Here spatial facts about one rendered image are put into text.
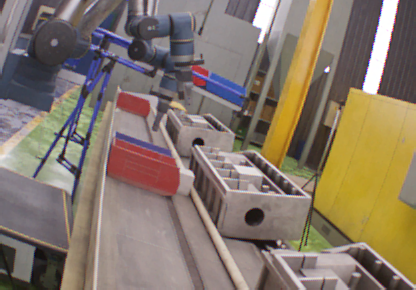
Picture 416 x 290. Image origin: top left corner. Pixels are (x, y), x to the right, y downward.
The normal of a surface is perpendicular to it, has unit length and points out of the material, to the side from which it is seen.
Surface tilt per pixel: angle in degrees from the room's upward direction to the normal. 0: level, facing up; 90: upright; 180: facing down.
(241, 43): 90
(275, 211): 90
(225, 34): 90
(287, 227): 90
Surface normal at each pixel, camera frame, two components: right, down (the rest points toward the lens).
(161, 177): 0.15, 0.19
